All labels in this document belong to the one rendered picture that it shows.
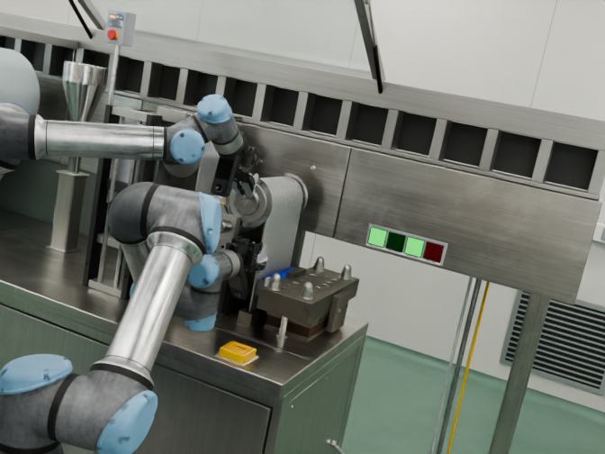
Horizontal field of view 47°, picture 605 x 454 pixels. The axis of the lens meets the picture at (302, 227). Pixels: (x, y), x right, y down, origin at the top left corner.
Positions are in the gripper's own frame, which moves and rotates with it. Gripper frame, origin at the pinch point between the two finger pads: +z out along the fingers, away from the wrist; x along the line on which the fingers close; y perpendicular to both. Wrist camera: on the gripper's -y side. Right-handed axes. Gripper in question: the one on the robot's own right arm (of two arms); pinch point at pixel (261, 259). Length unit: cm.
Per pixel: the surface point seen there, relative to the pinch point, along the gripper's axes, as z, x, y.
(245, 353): -27.7, -12.9, -16.6
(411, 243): 29.5, -35.0, 10.1
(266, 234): -0.2, -0.3, 7.6
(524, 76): 263, -26, 80
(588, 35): 263, -55, 108
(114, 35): -3, 60, 54
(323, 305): 3.7, -19.9, -8.8
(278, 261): 11.8, -0.2, -2.4
